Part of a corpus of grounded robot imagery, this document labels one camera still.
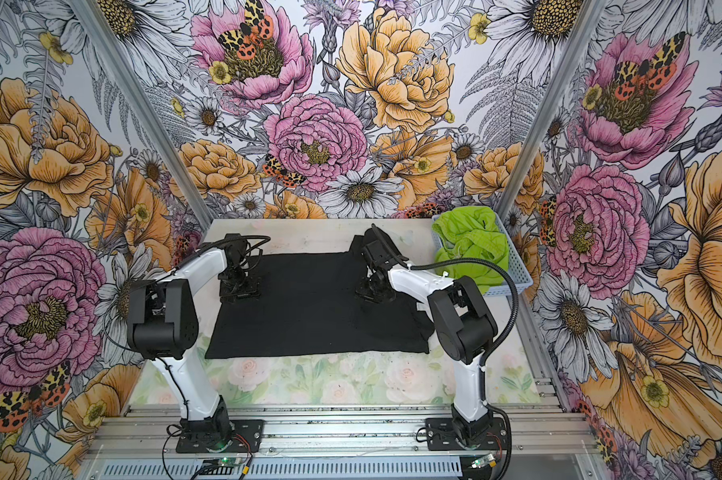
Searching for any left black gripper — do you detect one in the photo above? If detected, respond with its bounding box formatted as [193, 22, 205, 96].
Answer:
[217, 264, 261, 304]

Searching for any black garment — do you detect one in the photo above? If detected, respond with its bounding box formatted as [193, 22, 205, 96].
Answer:
[205, 236, 435, 359]

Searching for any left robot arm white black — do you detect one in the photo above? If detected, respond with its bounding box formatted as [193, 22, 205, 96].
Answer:
[127, 233, 271, 453]

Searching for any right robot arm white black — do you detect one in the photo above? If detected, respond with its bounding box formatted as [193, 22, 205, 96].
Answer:
[356, 225, 499, 447]

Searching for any lime green towel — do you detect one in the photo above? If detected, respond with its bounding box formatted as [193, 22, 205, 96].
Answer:
[432, 206, 510, 294]

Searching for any light blue plastic basket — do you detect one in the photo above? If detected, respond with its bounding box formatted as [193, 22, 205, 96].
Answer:
[432, 213, 533, 297]

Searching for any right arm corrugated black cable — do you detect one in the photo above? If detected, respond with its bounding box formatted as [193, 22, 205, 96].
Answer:
[371, 224, 520, 480]

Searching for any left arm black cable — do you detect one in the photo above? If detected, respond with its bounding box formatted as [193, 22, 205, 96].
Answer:
[102, 233, 272, 421]

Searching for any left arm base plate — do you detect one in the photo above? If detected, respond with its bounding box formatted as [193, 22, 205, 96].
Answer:
[175, 419, 265, 454]

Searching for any left aluminium corner post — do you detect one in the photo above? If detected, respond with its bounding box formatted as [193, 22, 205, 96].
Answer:
[71, 1, 214, 231]

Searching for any aluminium corner post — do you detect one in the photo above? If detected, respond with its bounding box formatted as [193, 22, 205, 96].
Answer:
[496, 0, 608, 221]
[71, 1, 214, 231]

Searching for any aluminium rail frame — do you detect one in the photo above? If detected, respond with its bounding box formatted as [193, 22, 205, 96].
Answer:
[88, 405, 597, 459]

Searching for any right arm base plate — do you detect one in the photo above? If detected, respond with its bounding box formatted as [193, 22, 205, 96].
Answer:
[424, 415, 512, 452]

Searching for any white vented cable duct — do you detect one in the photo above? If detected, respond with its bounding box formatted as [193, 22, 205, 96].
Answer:
[90, 456, 463, 479]

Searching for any right aluminium corner post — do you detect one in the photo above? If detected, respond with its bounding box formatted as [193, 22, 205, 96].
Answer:
[496, 0, 608, 221]

